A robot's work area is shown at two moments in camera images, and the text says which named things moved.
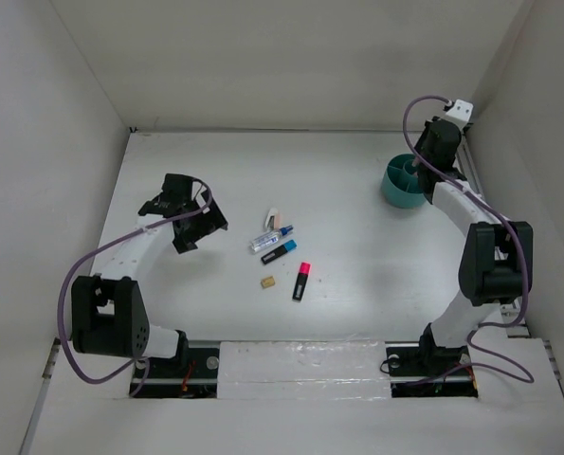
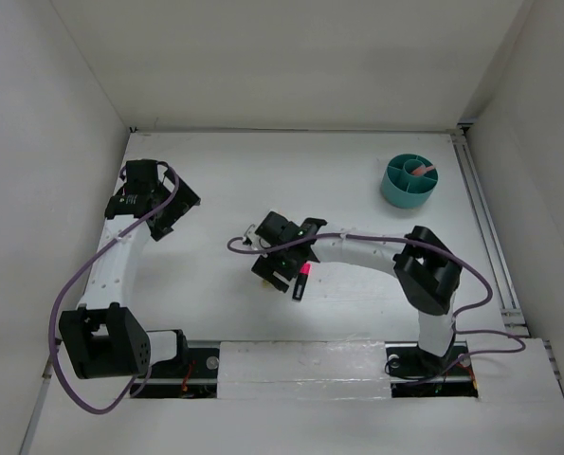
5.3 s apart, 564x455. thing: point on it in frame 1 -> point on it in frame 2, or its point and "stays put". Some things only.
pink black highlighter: (303, 272) stays put
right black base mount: (418, 372) stays put
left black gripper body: (199, 227) -> (183, 202)
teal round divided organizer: (401, 183) stays put
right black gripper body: (423, 140) -> (277, 261)
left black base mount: (193, 373) stays put
